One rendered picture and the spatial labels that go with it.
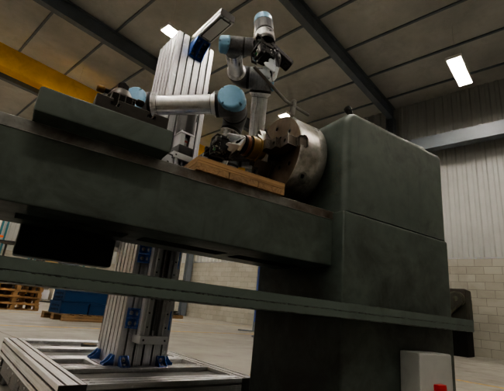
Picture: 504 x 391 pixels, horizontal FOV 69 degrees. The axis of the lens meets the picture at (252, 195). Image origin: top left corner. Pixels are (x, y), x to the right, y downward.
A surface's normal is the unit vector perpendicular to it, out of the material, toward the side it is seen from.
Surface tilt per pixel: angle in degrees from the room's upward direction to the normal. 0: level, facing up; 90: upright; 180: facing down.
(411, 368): 90
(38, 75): 90
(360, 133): 90
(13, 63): 90
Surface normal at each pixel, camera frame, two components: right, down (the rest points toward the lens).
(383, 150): 0.54, -0.20
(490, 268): -0.66, -0.29
